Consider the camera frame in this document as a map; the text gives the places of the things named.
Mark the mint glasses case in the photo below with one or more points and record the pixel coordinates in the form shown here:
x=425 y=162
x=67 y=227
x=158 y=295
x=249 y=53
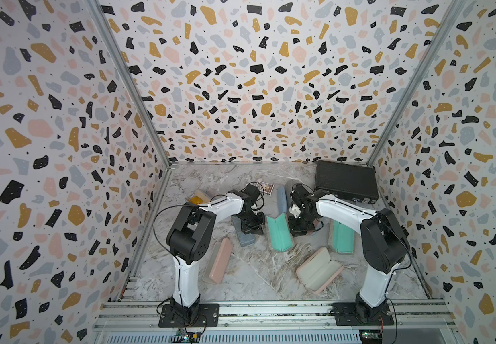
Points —
x=280 y=239

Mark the playing card box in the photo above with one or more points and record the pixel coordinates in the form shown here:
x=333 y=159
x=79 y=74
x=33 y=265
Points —
x=267 y=188

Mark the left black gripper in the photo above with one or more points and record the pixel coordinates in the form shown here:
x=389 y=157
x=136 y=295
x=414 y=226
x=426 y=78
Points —
x=258 y=229

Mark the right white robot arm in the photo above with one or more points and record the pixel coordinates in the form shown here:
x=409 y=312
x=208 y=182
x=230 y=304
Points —
x=384 y=243

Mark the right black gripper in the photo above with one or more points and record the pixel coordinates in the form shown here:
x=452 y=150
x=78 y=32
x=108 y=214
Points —
x=294 y=231

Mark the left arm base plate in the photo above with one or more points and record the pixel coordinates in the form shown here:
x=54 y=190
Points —
x=204 y=315

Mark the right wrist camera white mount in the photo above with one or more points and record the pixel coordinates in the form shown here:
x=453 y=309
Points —
x=295 y=211

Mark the pink open glasses case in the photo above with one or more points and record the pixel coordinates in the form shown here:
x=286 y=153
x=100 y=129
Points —
x=318 y=271

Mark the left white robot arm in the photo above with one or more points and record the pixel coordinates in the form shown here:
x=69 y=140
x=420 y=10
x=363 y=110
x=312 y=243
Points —
x=190 y=235

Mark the black briefcase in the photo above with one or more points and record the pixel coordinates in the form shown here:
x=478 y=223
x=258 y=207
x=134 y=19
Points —
x=348 y=182

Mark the grey case mint lining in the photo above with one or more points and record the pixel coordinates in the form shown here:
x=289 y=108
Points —
x=244 y=239

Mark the pink closed glasses case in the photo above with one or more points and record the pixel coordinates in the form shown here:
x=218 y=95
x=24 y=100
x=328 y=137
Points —
x=218 y=263

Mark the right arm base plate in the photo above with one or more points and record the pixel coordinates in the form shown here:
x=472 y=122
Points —
x=360 y=314

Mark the blue case brown lining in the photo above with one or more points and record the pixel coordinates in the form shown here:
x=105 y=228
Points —
x=281 y=200

